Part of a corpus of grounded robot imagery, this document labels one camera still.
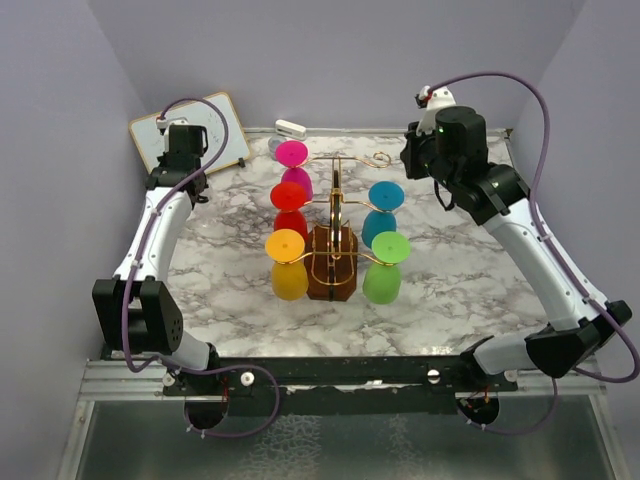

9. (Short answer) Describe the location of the black mounting rail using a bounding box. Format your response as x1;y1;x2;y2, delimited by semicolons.
163;355;517;416

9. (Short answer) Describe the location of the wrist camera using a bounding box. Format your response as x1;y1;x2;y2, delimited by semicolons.
415;85;457;135
155;116;189;134

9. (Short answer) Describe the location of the yellow wine glass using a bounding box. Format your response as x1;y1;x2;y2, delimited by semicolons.
265;229;309;301

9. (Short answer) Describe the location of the blue wine glass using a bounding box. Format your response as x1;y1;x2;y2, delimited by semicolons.
361;181;405;247

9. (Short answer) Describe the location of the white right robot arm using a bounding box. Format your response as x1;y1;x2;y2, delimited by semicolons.
400;104;632;391

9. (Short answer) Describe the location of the small whiteboard gold frame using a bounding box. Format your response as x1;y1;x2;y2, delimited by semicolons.
128;91;253;176

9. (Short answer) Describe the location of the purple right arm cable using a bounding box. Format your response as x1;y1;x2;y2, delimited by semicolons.
419;72;640;437

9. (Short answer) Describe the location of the white eraser box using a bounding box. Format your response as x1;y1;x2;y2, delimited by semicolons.
274;119;307;141

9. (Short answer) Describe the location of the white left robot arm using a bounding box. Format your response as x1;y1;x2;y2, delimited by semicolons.
92;120;221;395

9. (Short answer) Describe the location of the pink wine glass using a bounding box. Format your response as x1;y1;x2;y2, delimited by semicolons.
275;140;313;201

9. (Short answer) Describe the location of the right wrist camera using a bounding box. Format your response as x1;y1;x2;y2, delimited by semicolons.
415;85;457;135

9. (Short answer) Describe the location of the wooden rack base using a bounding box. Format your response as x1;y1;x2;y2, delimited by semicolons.
304;225;358;302

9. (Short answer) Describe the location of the red wine glass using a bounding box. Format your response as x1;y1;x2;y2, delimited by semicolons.
270;181;308;241

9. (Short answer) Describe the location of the gold wire glass rack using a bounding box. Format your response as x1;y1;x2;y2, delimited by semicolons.
302;152;391;262

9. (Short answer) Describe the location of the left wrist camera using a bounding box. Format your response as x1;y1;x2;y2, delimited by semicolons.
155;116;189;134

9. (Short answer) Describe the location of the green wine glass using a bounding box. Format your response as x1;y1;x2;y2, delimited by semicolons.
362;231;411;305

